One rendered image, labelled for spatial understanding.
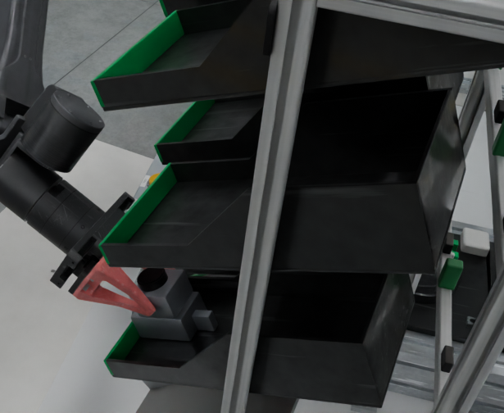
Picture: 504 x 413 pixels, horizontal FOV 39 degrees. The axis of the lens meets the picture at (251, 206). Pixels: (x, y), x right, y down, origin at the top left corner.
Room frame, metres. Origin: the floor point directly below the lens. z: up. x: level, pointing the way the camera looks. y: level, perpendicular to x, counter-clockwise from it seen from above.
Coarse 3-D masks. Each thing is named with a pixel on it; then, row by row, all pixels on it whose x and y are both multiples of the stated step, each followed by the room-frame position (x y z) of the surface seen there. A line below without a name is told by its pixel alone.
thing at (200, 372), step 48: (288, 288) 0.50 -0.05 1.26; (336, 288) 0.49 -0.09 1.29; (384, 288) 0.42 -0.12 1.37; (288, 336) 0.37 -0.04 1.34; (336, 336) 0.43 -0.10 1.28; (384, 336) 0.39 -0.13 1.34; (192, 384) 0.39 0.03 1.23; (288, 384) 0.37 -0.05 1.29; (336, 384) 0.36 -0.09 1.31; (384, 384) 0.36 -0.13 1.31
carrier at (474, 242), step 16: (464, 240) 0.93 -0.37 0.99; (480, 240) 0.93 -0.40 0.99; (464, 256) 0.91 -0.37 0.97; (480, 256) 0.91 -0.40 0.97; (464, 272) 0.87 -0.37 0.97; (480, 272) 0.87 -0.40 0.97; (416, 288) 0.79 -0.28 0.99; (432, 288) 0.80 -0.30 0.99; (464, 288) 0.83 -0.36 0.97; (480, 288) 0.83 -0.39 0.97; (416, 304) 0.78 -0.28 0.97; (432, 304) 0.78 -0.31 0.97; (464, 304) 0.79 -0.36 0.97; (480, 304) 0.80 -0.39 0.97; (416, 320) 0.75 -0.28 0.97; (432, 320) 0.75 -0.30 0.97; (464, 320) 0.76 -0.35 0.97; (464, 336) 0.73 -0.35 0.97
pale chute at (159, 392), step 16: (160, 384) 0.54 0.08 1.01; (176, 384) 0.53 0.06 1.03; (144, 400) 0.52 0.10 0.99; (160, 400) 0.51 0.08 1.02; (176, 400) 0.50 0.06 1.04; (192, 400) 0.49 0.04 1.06; (208, 400) 0.47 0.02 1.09; (256, 400) 0.44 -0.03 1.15; (272, 400) 0.43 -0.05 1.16; (288, 400) 0.43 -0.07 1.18
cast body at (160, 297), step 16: (144, 272) 0.49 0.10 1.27; (160, 272) 0.49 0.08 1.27; (176, 272) 0.50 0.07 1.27; (144, 288) 0.47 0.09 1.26; (160, 288) 0.47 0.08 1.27; (176, 288) 0.48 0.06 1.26; (192, 288) 0.50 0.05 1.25; (160, 304) 0.46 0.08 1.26; (176, 304) 0.47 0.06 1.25; (192, 304) 0.48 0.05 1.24; (144, 320) 0.47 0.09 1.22; (160, 320) 0.46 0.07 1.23; (176, 320) 0.46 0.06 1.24; (192, 320) 0.47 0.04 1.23; (208, 320) 0.46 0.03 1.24; (144, 336) 0.47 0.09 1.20; (160, 336) 0.46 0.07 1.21; (176, 336) 0.46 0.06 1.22; (192, 336) 0.46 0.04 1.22
